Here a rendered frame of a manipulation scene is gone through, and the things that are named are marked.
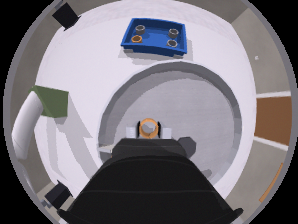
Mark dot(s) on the blue crate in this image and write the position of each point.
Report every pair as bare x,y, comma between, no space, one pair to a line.
155,38

